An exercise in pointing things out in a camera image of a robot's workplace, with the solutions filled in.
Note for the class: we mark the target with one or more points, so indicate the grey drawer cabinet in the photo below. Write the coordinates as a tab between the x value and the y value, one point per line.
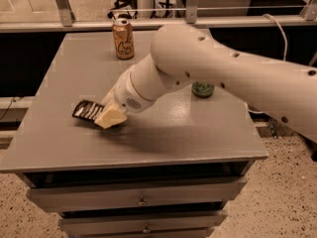
180	137

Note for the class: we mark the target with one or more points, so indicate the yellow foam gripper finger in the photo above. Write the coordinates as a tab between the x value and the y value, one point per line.
112	115
109	98

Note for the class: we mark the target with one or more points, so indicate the black office chair base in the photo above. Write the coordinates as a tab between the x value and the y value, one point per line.
122	7

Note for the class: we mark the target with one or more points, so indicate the grey drawer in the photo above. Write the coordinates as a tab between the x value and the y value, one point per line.
134	224
127	195

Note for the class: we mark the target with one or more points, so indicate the orange LaCroix can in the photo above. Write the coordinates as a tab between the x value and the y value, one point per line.
123	39

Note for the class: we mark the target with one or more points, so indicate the lower grey drawer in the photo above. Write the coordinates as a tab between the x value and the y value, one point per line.
134	224

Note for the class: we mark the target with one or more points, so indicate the upper grey drawer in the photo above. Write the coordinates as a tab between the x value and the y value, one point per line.
127	195

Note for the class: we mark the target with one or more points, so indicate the metal lower drawer knob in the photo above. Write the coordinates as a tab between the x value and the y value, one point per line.
147	230

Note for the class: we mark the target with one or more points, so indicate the metal upper drawer knob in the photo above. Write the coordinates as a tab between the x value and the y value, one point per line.
142	202

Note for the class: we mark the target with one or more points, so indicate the metal drawer knob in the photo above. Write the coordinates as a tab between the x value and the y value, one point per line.
142	202
147	230

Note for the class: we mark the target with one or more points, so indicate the green LaCroix can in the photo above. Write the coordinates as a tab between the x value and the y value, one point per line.
202	89

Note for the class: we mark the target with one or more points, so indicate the grey metal railing frame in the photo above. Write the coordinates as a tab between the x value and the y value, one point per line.
18	16

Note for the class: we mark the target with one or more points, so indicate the black rxbar chocolate wrapper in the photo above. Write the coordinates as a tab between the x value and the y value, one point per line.
87	110

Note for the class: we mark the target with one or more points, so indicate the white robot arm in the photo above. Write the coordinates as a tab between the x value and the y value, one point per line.
181	54

